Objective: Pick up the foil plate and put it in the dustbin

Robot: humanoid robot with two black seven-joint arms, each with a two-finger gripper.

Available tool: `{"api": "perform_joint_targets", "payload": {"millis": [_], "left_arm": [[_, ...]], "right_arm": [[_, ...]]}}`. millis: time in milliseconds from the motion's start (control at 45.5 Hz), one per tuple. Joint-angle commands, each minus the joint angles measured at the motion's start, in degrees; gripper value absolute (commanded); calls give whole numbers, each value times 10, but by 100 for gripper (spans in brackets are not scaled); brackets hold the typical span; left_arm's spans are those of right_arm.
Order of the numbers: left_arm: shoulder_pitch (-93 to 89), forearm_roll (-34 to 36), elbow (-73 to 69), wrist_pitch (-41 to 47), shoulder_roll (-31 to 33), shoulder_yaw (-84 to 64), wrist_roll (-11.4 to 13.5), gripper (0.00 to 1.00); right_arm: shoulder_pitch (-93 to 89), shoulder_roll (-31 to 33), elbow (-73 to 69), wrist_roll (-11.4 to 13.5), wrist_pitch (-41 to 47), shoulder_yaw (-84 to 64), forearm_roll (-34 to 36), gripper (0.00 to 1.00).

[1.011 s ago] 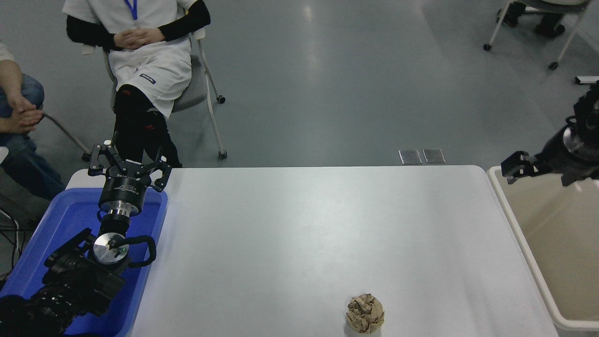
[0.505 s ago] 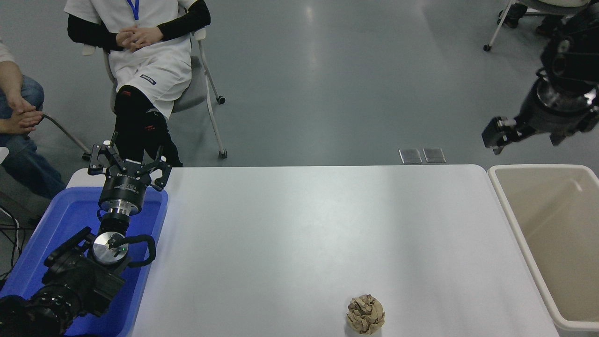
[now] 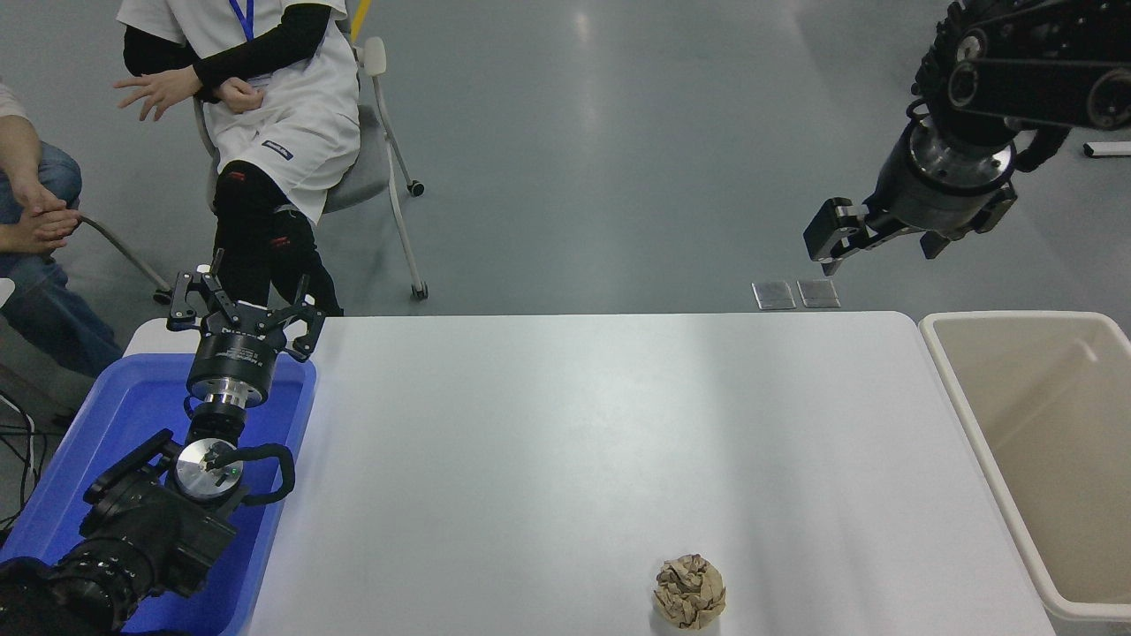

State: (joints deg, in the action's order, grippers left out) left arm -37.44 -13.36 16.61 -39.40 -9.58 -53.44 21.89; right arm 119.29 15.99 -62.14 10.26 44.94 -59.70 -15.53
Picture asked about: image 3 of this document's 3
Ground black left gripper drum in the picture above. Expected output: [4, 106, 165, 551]
[187, 322, 288, 395]

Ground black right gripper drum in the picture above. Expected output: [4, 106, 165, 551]
[873, 132, 1013, 238]

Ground person's right hand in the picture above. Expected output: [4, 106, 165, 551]
[215, 78, 264, 114]
[0, 212, 82, 254]

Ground person's left hand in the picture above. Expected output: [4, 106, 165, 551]
[13, 183, 67, 217]
[113, 66, 204, 122]

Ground grey wheeled chair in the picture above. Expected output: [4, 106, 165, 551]
[78, 215, 174, 305]
[190, 35, 430, 301]

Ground blue plastic tray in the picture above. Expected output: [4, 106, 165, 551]
[0, 352, 318, 636]

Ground person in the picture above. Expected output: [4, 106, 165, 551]
[0, 81, 125, 379]
[113, 0, 361, 316]

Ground large pale bin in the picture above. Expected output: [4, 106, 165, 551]
[919, 311, 1131, 625]

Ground crumpled tan paper ball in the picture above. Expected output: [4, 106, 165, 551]
[653, 554, 728, 631]

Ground black floor cables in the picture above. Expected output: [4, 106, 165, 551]
[0, 389, 43, 524]

